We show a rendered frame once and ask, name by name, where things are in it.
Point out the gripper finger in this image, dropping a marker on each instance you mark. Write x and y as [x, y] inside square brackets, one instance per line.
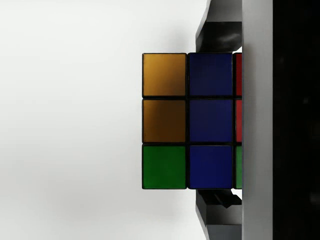
[222, 35]
[222, 220]

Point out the puzzle cube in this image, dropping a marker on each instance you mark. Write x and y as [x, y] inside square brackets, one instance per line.
[210, 120]

